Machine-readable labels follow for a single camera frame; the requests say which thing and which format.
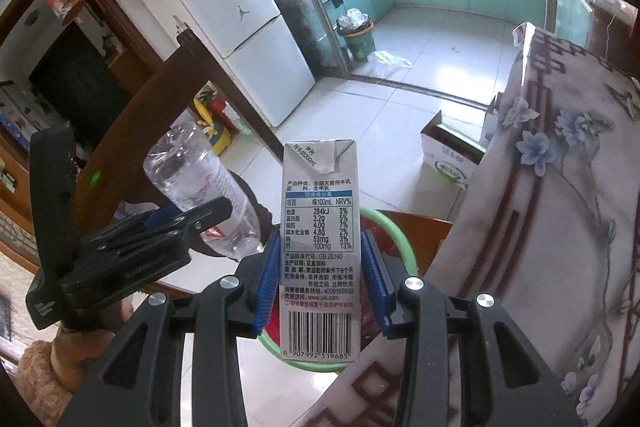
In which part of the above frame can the clear plastic water bottle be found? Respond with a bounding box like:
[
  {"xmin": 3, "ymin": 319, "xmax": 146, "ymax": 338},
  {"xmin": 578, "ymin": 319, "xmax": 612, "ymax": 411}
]
[{"xmin": 143, "ymin": 121, "xmax": 262, "ymax": 260}]

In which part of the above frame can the blue white milk carton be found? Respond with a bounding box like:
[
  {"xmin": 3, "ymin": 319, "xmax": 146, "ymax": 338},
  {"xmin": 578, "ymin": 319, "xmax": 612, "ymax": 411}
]
[{"xmin": 279, "ymin": 139, "xmax": 361, "ymax": 364}]

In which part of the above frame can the floral patterned tablecloth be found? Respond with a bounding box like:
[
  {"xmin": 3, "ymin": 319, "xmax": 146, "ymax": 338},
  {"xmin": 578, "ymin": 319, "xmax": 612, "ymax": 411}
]
[{"xmin": 425, "ymin": 23, "xmax": 639, "ymax": 426}]

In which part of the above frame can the white refrigerator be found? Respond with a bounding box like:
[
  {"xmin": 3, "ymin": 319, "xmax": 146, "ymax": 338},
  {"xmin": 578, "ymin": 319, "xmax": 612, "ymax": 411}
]
[{"xmin": 142, "ymin": 0, "xmax": 314, "ymax": 128}]

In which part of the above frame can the left hand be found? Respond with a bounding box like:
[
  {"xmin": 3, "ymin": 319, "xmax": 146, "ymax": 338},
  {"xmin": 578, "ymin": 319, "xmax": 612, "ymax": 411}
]
[{"xmin": 51, "ymin": 329, "xmax": 115, "ymax": 392}]

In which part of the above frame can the cardboard box on floor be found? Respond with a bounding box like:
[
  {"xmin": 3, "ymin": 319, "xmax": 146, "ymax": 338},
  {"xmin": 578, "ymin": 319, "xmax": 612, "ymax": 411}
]
[{"xmin": 420, "ymin": 101, "xmax": 498, "ymax": 190}]

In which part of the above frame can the dark carved wooden chair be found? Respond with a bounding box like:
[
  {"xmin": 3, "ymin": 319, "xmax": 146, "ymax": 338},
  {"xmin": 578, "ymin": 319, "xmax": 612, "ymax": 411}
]
[{"xmin": 69, "ymin": 28, "xmax": 454, "ymax": 298}]

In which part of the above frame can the yellow toy on floor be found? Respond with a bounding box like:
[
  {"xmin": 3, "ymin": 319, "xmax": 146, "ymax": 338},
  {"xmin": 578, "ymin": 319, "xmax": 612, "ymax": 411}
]
[{"xmin": 193, "ymin": 82, "xmax": 238, "ymax": 156}]

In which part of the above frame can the green kitchen trash bin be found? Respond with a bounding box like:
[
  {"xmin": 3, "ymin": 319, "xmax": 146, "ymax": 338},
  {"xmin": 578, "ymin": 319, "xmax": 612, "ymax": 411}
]
[{"xmin": 336, "ymin": 9, "xmax": 376, "ymax": 62}]

